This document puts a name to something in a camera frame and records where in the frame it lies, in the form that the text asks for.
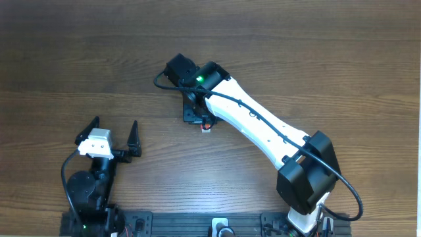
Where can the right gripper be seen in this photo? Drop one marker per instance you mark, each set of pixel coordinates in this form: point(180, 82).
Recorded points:
point(190, 115)

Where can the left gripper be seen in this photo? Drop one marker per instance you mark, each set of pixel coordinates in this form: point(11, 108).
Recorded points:
point(122, 155)

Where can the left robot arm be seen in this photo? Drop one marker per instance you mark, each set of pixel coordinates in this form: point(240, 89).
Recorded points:
point(80, 189)

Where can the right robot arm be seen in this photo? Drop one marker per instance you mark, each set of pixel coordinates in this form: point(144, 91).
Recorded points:
point(256, 121)

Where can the white cube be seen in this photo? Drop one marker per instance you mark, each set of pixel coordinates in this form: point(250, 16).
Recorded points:
point(206, 131)

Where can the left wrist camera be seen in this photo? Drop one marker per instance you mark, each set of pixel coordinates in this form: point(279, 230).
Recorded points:
point(97, 145)

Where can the mounting rail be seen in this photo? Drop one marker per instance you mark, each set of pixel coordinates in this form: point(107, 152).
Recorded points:
point(184, 225)

